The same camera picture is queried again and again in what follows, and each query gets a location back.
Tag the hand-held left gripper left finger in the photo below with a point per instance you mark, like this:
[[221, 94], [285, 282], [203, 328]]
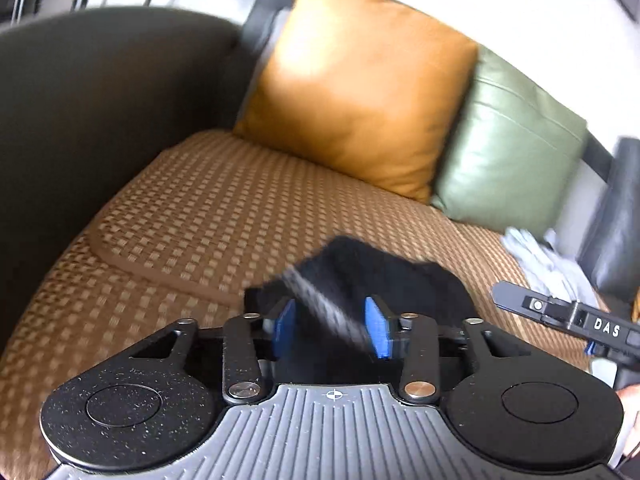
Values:
[[285, 330]]

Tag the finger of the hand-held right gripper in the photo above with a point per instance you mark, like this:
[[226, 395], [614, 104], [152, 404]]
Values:
[[530, 302]]

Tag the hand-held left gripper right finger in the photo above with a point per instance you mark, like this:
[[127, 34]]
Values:
[[377, 327]]

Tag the black knit sweater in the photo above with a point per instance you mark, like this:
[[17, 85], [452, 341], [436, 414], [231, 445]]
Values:
[[380, 275]]

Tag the person's right hand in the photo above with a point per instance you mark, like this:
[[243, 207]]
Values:
[[632, 410]]

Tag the light grey cloth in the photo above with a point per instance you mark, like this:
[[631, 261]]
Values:
[[550, 265]]

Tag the dark grey leather cushion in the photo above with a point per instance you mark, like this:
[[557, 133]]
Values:
[[617, 220]]

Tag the green leather cushion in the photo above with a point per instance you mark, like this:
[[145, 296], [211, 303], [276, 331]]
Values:
[[510, 150]]

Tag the woven rattan sofa mat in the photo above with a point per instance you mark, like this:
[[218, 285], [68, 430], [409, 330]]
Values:
[[200, 200]]

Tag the orange leather cushion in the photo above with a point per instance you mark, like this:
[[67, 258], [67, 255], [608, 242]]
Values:
[[360, 85]]

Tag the dark sofa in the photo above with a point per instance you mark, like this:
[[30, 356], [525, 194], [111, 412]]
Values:
[[75, 110]]

